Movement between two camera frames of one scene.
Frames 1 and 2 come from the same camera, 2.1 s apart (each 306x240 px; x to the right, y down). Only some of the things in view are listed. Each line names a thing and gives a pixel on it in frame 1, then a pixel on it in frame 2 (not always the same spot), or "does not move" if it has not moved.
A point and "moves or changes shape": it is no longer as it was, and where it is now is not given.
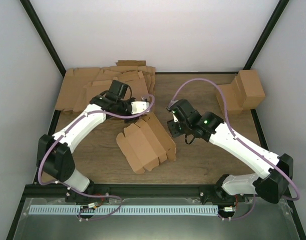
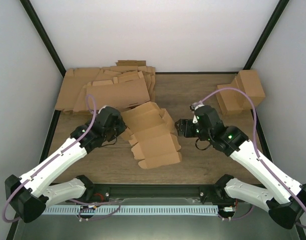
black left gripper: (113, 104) → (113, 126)
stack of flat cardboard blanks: (80, 85) does not move
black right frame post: (269, 27) does not move
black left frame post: (28, 5) does not move
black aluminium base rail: (126, 191) does not move
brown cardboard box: (145, 143) moves or changes shape
